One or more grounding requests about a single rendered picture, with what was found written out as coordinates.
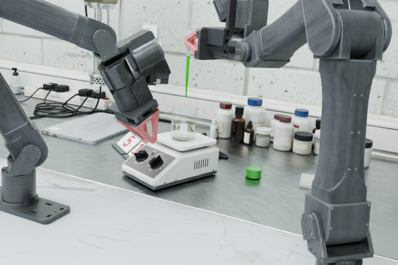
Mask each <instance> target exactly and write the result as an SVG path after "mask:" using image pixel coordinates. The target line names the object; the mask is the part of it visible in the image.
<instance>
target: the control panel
mask: <svg viewBox="0 0 398 265"><path fill-rule="evenodd" d="M141 150H146V152H147V153H148V154H149V156H148V158H147V159H146V160H144V161H141V162H138V161H136V157H135V156H134V155H133V156H131V157H130V158H129V159H128V160H127V161H126V162H124V164H126V165H128V166H129V167H131V168H133V169H135V170H137V171H139V172H141V173H143V174H145V175H147V176H149V177H151V178H152V179H153V178H155V177H156V176H157V175H158V174H159V173H160V172H161V171H162V170H164V169H165V168H166V167H167V166H168V165H169V164H171V163H172V162H173V161H174V160H175V159H176V157H173V156H171V155H169V154H166V153H164V152H162V151H159V150H157V149H155V148H153V147H150V146H148V145H145V146H143V147H142V148H141V149H140V150H139V151H141ZM152 152H154V154H153V155H151V153H152ZM157 154H160V155H161V158H162V160H163V165H162V166H161V167H159V168H157V169H152V168H151V167H150V164H149V161H150V160H151V159H153V158H154V157H155V156H156V155H157Z"/></svg>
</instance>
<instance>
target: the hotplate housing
mask: <svg viewBox="0 0 398 265"><path fill-rule="evenodd" d="M145 145H148V146H150V147H153V148H155V149H157V150H159V151H162V152H164V153H166V154H169V155H171V156H173V157H176V159H175V160H174V161H173V162H172V163H171V164H169V165H168V166H167V167H166V168H165V169H164V170H162V171H161V172H160V173H159V174H158V175H157V176H156V177H155V178H153V179H152V178H151V177H149V176H147V175H145V174H143V173H141V172H139V171H137V170H135V169H133V168H131V167H129V166H128V165H126V164H124V163H123V165H122V170H123V174H125V175H126V176H128V177H130V178H132V179H134V180H136V181H138V182H139V183H141V184H143V185H145V186H147V187H149V188H151V189H153V190H157V189H162V188H165V187H168V186H172V185H176V184H179V183H183V182H187V181H190V180H194V179H198V178H201V177H204V176H209V175H211V174H216V173H217V169H218V161H219V149H218V147H215V146H213V145H210V146H205V147H199V148H194V149H191V150H185V151H179V150H176V149H174V148H172V147H169V146H166V145H164V144H162V143H159V142H157V141H156V142H154V143H153V144H151V143H150V142H148V143H146V144H145ZM140 149H141V148H140ZM132 156H133V155H132ZM128 159H129V158H128ZM125 162H126V161H125Z"/></svg>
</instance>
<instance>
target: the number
mask: <svg viewBox="0 0 398 265"><path fill-rule="evenodd" d="M139 141H140V140H139V139H138V138H137V137H136V136H135V135H133V134H132V133H131V132H129V133H128V134H127V135H126V136H125V137H124V138H122V139H121V140H120V141H119V143H120V144H121V145H122V146H123V147H124V148H125V149H126V150H127V151H129V150H130V149H131V148H132V147H133V146H134V145H135V144H136V143H138V142H139Z"/></svg>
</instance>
